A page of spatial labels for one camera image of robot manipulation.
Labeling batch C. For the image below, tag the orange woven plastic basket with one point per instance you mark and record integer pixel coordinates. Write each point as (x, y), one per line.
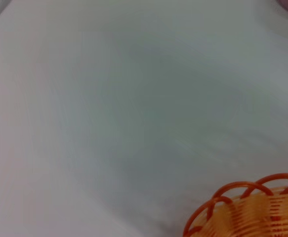
(257, 217)

